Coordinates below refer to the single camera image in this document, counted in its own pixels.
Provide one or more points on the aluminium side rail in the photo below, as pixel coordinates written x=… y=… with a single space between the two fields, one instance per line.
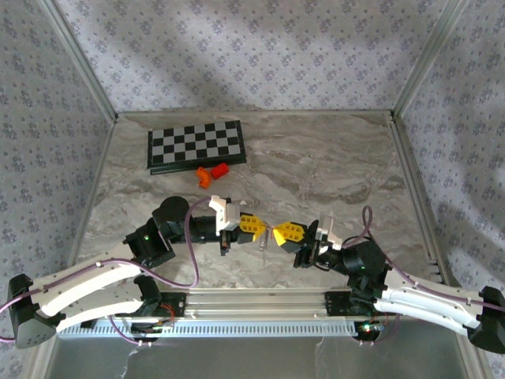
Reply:
x=91 y=197
x=417 y=197

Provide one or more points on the aluminium back rail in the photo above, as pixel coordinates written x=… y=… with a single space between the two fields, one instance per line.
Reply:
x=256 y=113

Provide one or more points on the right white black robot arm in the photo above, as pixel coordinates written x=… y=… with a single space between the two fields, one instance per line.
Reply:
x=426 y=306

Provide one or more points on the key with red tag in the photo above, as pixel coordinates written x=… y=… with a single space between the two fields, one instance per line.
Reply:
x=271 y=229

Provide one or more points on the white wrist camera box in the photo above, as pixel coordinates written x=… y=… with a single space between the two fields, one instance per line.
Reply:
x=325 y=231
x=227 y=215

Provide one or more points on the aluminium frame post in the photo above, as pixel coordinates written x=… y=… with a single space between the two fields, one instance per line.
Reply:
x=81 y=59
x=427 y=59

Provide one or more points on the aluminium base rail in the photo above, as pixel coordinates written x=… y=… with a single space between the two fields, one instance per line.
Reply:
x=256 y=302

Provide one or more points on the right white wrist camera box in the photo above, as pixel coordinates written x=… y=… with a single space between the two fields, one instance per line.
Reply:
x=325 y=231

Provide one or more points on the red block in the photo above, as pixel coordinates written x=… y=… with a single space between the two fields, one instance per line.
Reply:
x=219 y=170

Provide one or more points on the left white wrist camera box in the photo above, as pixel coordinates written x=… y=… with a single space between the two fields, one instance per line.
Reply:
x=227 y=215

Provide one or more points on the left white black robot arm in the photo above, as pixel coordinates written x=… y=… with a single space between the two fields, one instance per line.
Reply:
x=87 y=286

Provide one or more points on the grey metal sheet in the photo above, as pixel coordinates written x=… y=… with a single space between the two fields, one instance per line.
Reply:
x=256 y=359

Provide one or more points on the small black square part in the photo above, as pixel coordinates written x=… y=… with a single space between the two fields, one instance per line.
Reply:
x=88 y=324

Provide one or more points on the black grey chessboard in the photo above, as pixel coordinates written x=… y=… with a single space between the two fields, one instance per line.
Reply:
x=197 y=144

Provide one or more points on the orange curved block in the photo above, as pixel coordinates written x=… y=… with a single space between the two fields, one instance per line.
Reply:
x=201 y=174

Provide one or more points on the small circuit board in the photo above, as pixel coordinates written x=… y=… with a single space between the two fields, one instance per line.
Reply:
x=152 y=328
x=369 y=328

